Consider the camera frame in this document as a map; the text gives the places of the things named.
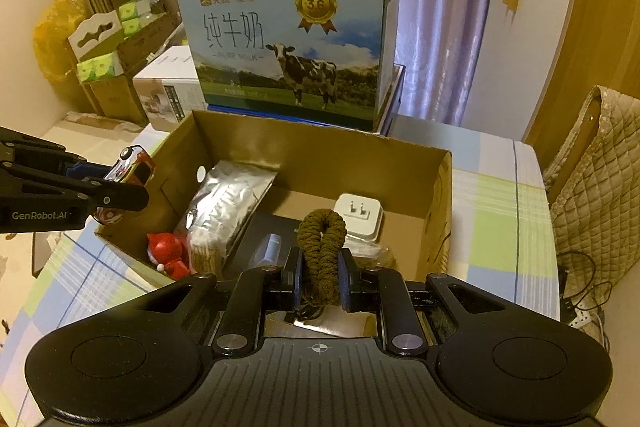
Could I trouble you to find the checkered tablecloth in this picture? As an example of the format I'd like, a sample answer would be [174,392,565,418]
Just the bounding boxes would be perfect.
[0,114,562,410]

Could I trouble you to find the white power strip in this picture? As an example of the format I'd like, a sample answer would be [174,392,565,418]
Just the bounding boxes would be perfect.
[574,304,609,329]

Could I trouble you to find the brown cardboard box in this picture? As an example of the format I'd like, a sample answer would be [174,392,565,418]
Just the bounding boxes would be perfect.
[94,109,454,339]

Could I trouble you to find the tangled black cables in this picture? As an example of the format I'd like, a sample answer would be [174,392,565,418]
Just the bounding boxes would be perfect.
[556,251,614,324]

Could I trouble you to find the blue milk carton box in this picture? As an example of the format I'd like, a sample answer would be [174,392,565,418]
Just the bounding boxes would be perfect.
[174,0,402,134]

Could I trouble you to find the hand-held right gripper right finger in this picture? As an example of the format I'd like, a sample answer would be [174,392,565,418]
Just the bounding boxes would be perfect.
[336,247,506,356]

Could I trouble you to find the stacked brown cardboard boxes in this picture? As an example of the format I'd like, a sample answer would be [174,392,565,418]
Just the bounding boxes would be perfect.
[81,13,182,124]

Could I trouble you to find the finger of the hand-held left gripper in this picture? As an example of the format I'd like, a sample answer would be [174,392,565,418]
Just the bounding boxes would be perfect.
[0,161,150,212]
[0,126,109,180]

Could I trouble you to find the clear plastic bag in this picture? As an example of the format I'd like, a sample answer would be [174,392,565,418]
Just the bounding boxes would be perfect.
[344,240,399,270]

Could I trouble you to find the red toy figure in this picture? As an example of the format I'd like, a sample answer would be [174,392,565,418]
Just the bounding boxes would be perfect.
[146,231,194,281]

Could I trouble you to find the yellow plastic bag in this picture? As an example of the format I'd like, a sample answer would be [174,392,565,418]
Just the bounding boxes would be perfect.
[32,0,92,84]

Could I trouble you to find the brown hair tie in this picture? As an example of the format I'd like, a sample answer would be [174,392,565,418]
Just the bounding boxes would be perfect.
[298,208,348,309]

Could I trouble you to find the black shaver box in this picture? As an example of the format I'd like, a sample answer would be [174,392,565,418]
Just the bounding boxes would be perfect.
[224,214,302,281]

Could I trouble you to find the white power adapter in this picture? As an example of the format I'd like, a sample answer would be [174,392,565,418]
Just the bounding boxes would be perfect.
[333,192,385,243]

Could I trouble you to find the chair with quilted cover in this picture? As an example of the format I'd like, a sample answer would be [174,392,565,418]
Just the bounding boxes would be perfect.
[542,85,640,324]

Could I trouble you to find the silver foil bag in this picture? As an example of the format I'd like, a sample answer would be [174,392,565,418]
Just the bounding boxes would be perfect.
[175,160,279,266]

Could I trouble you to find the tissue pack display carton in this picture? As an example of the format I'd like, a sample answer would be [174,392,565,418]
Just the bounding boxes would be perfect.
[67,12,126,86]

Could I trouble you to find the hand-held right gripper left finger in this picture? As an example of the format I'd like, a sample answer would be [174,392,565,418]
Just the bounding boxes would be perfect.
[135,247,307,356]

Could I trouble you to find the pink curtain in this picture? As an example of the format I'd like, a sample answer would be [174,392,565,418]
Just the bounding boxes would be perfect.
[134,0,502,128]

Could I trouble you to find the wooden door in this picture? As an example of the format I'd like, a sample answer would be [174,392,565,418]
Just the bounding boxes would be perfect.
[521,0,640,160]

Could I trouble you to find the white printed box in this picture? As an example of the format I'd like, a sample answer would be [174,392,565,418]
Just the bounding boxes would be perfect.
[132,46,207,131]

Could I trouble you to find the red and white toy car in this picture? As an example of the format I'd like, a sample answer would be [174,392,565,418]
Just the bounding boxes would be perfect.
[94,145,157,224]

